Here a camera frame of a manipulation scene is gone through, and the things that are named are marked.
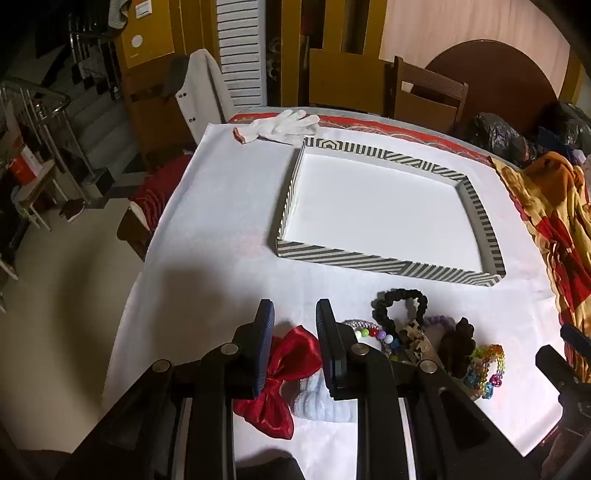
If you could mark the dark wooden chair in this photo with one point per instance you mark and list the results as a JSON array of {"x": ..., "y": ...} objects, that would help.
[{"x": 429, "y": 101}]

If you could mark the orange and red patterned blanket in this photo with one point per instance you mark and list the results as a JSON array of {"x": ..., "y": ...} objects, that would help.
[{"x": 554, "y": 207}]

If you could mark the black plastic bag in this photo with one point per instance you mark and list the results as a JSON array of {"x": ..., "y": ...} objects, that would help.
[
  {"x": 498, "y": 134},
  {"x": 565, "y": 122}
]

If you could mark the camouflage scrunchie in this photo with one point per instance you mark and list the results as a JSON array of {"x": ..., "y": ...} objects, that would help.
[{"x": 415, "y": 344}]

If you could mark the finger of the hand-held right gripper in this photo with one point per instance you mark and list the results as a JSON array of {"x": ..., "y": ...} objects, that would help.
[
  {"x": 556, "y": 364},
  {"x": 575, "y": 334}
]

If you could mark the brown scrunchie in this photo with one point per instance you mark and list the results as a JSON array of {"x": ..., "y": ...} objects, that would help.
[{"x": 455, "y": 346}]

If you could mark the light wooden chair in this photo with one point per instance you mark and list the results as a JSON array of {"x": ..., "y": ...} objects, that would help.
[{"x": 346, "y": 78}]

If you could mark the white jacket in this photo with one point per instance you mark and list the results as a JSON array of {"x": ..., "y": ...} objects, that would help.
[{"x": 198, "y": 101}]

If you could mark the white stool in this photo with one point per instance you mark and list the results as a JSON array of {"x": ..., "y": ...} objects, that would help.
[{"x": 37, "y": 191}]

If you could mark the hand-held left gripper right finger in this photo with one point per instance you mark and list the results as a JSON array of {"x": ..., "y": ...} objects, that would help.
[{"x": 326, "y": 355}]

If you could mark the white fluffy scrunchie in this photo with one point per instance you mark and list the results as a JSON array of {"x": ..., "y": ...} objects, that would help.
[{"x": 318, "y": 408}]

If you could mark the white work glove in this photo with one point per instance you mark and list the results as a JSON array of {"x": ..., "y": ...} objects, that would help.
[{"x": 286, "y": 124}]

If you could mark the grey hanging cloth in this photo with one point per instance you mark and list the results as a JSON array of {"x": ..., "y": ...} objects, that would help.
[{"x": 117, "y": 11}]

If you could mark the pair of shoes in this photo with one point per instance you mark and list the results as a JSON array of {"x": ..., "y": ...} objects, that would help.
[{"x": 71, "y": 211}]

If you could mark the white light switch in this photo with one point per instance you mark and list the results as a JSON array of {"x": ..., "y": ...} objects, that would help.
[{"x": 143, "y": 7}]

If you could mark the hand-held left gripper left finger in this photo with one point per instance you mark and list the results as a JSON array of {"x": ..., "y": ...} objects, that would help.
[{"x": 263, "y": 355}]

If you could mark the black scrunchie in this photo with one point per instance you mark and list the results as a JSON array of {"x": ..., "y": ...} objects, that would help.
[{"x": 379, "y": 314}]

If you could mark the red satin bow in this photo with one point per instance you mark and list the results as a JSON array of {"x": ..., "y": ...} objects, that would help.
[{"x": 295, "y": 355}]

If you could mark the white tablecloth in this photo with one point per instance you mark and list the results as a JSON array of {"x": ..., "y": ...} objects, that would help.
[{"x": 221, "y": 230}]

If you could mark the white louvered door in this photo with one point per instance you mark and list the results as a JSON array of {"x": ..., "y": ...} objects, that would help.
[{"x": 242, "y": 55}]

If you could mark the metal stair railing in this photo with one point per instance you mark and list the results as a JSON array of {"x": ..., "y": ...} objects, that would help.
[{"x": 41, "y": 106}]

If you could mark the round brown tabletop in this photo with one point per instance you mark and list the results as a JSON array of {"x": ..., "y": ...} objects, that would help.
[{"x": 508, "y": 78}]

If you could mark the red box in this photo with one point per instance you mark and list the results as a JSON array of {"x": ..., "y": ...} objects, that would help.
[{"x": 23, "y": 168}]

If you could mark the striped cardboard tray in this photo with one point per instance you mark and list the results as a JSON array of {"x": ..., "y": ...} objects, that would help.
[{"x": 378, "y": 203}]

